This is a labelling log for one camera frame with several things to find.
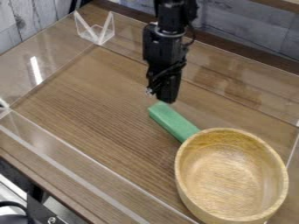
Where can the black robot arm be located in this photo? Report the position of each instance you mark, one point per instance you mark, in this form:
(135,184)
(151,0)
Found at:
(175,15)

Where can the black metal bracket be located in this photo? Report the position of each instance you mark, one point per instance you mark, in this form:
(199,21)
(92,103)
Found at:
(40,214)

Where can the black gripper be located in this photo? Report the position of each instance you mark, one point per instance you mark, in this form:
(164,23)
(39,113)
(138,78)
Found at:
(164,54)

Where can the wooden bowl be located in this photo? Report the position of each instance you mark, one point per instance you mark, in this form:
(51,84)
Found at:
(230,176)

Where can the clear acrylic corner bracket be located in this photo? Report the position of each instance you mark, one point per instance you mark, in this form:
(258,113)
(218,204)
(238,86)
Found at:
(96,34)

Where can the green rectangular block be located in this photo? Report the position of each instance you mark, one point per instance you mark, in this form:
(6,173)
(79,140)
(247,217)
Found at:
(171,120)

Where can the clear acrylic tray wall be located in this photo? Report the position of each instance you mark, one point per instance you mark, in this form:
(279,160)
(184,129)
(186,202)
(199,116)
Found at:
(78,134)

